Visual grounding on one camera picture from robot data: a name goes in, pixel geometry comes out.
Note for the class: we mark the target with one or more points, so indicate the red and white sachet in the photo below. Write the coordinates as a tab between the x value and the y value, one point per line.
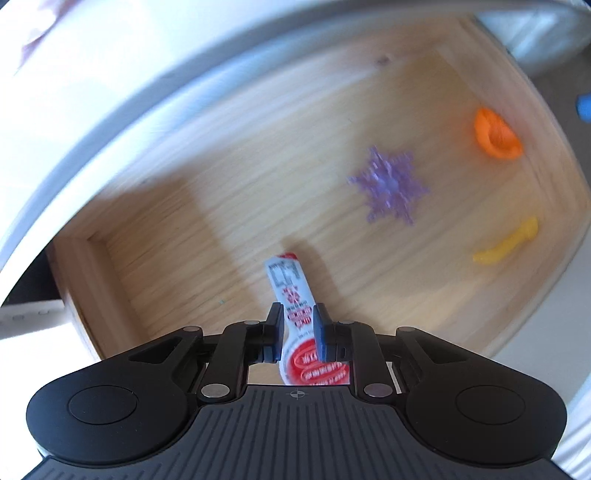
295	314

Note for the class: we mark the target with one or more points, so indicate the wooden drawer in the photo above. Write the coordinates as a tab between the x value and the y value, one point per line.
286	198

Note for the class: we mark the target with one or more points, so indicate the yellow plastic toy piece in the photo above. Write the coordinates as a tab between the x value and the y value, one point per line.
508	242

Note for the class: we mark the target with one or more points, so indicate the orange toy cup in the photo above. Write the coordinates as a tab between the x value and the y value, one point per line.
497	134

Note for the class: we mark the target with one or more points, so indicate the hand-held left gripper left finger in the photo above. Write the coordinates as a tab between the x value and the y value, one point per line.
277	333

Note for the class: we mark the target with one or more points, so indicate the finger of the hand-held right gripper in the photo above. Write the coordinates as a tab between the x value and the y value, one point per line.
584	107

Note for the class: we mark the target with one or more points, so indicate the purple snowflake ornament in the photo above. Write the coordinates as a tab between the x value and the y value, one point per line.
387	187

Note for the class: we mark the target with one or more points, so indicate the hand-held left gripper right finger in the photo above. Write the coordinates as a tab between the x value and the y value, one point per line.
319	334

